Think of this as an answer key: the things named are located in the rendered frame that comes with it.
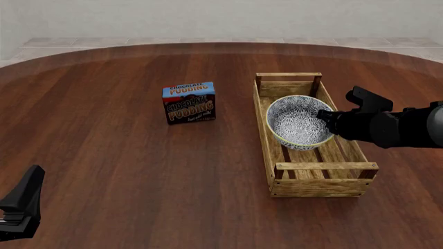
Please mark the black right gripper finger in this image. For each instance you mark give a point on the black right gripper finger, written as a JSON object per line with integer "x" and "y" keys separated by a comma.
{"x": 327, "y": 118}

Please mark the wooden slat tray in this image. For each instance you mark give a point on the wooden slat tray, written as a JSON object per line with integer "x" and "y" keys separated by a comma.
{"x": 311, "y": 186}

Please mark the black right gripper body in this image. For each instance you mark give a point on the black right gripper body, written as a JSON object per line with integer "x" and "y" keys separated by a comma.
{"x": 353, "y": 127}

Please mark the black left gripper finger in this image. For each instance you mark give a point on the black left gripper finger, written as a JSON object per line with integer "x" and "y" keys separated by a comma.
{"x": 29, "y": 192}

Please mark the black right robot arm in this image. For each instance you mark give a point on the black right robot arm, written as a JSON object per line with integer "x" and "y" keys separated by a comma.
{"x": 412, "y": 129}

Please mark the small black plate on stalk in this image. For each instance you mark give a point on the small black plate on stalk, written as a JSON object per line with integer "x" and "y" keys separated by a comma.
{"x": 370, "y": 99}

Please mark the chocolate pudding box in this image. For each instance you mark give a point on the chocolate pudding box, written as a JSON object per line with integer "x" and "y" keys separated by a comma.
{"x": 188, "y": 109}

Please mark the black white patterned bowl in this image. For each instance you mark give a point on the black white patterned bowl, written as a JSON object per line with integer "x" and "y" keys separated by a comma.
{"x": 294, "y": 122}

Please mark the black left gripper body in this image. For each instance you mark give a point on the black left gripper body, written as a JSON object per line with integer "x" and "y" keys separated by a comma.
{"x": 17, "y": 227}

